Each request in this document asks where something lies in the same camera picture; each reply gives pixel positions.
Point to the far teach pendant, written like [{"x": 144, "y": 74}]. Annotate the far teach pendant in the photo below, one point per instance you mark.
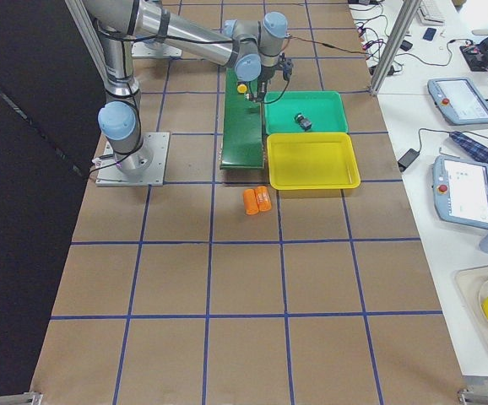
[{"x": 458, "y": 100}]

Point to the black power adapter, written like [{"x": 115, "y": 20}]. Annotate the black power adapter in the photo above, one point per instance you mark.
[{"x": 407, "y": 159}]

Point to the yellow plastic tray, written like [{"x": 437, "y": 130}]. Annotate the yellow plastic tray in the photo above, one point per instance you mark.
[{"x": 312, "y": 161}]

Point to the green conveyor belt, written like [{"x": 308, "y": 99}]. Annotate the green conveyor belt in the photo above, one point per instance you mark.
[{"x": 242, "y": 142}]

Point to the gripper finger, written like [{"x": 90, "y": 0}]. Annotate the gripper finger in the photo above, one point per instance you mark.
[{"x": 262, "y": 90}]

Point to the plaid cloth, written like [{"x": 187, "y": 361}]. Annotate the plaid cloth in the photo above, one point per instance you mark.
[{"x": 474, "y": 149}]

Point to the yellow push button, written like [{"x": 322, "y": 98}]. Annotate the yellow push button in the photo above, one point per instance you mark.
[{"x": 241, "y": 88}]

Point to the teach pendant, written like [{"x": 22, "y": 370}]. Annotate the teach pendant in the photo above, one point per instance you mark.
[
  {"x": 458, "y": 100},
  {"x": 460, "y": 191}
]

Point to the plain orange cylinder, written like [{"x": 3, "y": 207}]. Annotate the plain orange cylinder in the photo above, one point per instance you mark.
[{"x": 250, "y": 202}]

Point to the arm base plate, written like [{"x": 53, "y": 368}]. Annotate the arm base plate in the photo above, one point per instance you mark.
[
  {"x": 146, "y": 167},
  {"x": 154, "y": 50}
]

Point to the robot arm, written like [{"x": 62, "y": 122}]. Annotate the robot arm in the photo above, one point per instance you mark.
[{"x": 251, "y": 52}]

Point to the aluminium frame post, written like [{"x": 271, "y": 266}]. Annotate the aluminium frame post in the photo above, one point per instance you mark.
[{"x": 402, "y": 22}]

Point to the green plastic tray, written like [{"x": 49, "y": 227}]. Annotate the green plastic tray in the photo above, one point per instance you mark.
[{"x": 323, "y": 109}]

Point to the orange cylinder with white text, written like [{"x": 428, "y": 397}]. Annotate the orange cylinder with white text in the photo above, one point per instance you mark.
[{"x": 263, "y": 198}]

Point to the near teach pendant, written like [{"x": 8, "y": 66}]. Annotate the near teach pendant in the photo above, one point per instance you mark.
[{"x": 460, "y": 191}]

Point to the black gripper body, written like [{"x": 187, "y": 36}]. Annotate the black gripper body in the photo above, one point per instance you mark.
[{"x": 265, "y": 78}]

